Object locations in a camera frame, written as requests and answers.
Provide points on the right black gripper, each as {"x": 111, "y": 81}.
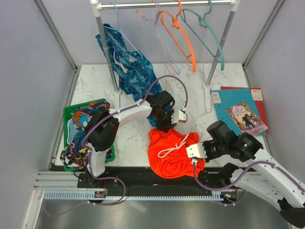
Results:
{"x": 209, "y": 157}

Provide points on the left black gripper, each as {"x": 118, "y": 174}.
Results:
{"x": 166, "y": 127}

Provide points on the orange shorts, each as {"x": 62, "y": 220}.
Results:
{"x": 167, "y": 154}

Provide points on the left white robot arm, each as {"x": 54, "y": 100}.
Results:
{"x": 102, "y": 128}

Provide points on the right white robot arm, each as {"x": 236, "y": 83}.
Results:
{"x": 263, "y": 175}

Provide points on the blue patterned shorts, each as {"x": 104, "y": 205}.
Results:
{"x": 135, "y": 71}

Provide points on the colourful comic print shorts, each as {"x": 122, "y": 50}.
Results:
{"x": 76, "y": 138}

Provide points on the orange plastic hanger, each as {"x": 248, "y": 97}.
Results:
{"x": 190, "y": 56}

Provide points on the pink illustrated book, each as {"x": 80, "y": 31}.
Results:
{"x": 245, "y": 119}

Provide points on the teal folder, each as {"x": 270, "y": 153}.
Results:
{"x": 224, "y": 99}

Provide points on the red book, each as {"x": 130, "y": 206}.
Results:
{"x": 258, "y": 99}

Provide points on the green plastic basket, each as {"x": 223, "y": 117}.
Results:
{"x": 69, "y": 114}

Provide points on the silver clothes rack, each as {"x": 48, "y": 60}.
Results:
{"x": 198, "y": 8}

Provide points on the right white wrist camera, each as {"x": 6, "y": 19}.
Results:
{"x": 196, "y": 151}

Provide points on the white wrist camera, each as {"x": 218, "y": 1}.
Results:
{"x": 179, "y": 116}
{"x": 196, "y": 151}

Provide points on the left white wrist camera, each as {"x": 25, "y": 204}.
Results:
{"x": 179, "y": 116}

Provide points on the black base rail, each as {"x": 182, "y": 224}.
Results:
{"x": 141, "y": 181}

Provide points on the white cable duct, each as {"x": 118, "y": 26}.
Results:
{"x": 98, "y": 196}

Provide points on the pink wire hanger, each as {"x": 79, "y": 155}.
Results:
{"x": 157, "y": 39}

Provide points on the light blue wire hanger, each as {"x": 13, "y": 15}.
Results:
{"x": 129, "y": 26}

